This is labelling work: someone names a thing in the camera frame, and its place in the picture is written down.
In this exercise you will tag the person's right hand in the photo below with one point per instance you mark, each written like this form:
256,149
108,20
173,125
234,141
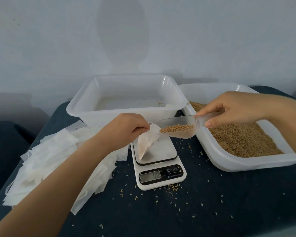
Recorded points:
241,108

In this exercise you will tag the person's left hand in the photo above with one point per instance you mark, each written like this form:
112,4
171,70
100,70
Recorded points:
121,131

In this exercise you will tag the white plastic tub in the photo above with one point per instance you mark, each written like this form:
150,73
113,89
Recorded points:
123,115

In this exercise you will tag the white mesh bag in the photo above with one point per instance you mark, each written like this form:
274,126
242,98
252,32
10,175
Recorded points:
147,140

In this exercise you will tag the brown grain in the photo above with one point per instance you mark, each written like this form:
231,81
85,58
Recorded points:
246,140

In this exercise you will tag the white tray of grain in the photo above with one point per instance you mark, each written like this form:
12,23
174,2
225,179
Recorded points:
222,163

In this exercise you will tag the clear plastic scoop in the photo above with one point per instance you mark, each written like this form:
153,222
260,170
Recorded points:
180,126

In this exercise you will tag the pile of white bags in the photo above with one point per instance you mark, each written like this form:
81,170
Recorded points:
44,158

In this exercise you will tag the person's left forearm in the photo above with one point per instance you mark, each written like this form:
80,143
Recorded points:
49,200

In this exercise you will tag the white digital kitchen scale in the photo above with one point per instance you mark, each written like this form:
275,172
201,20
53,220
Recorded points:
160,176

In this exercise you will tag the dark blue tablecloth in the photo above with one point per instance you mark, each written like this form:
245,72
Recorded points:
5,155
222,204

